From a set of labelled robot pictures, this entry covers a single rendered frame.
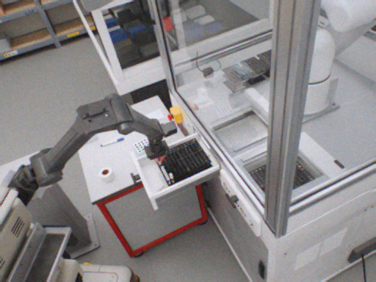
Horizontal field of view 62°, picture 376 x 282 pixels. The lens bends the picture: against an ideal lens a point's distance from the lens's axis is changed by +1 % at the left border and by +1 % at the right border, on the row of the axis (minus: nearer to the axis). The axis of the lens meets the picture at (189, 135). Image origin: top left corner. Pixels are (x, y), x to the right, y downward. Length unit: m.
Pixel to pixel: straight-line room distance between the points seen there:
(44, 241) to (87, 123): 0.56
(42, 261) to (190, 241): 1.23
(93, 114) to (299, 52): 0.51
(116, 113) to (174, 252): 1.51
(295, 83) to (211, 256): 1.67
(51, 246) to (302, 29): 1.02
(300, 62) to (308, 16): 0.09
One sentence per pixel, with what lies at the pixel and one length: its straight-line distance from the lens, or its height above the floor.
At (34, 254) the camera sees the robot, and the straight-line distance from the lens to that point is 1.23.
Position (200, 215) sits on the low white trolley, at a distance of 2.12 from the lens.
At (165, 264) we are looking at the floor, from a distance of 2.20.
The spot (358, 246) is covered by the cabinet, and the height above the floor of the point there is 0.34.
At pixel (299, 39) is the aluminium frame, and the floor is 1.69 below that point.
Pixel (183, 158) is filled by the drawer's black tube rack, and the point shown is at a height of 0.90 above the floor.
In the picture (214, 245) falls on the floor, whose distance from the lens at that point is 2.20.
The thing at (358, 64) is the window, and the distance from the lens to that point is 0.80.
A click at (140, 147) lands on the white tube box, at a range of 1.71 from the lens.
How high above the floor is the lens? 1.98
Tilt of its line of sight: 44 degrees down
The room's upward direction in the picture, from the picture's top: 12 degrees counter-clockwise
